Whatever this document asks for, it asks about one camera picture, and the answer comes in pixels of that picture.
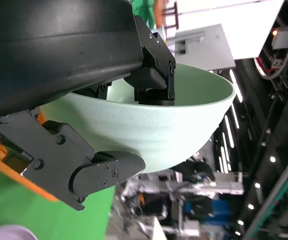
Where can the orange wicker basket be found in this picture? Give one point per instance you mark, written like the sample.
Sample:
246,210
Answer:
9,165

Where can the brown wooden chair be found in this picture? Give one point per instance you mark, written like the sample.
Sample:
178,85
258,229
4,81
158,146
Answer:
170,15

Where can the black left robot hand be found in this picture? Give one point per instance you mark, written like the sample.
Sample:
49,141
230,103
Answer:
59,50

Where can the pale grey-green bowl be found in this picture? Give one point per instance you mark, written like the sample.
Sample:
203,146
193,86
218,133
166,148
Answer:
158,130

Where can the white round plate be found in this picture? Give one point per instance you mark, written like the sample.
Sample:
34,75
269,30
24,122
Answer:
9,232

